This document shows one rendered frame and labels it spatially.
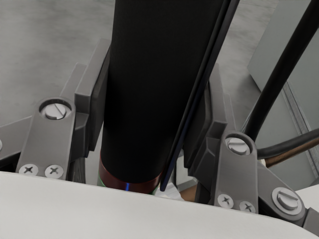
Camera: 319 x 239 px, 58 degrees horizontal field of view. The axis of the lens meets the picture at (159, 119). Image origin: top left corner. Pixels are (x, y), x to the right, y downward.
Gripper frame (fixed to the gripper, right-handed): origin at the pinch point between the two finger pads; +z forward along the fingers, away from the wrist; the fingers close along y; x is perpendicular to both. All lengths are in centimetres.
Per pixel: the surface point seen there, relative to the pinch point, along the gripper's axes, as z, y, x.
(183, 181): 33, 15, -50
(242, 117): 202, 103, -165
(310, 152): 68, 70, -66
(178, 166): 38, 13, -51
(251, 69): 277, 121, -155
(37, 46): 250, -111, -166
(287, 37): 250, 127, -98
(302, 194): 25, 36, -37
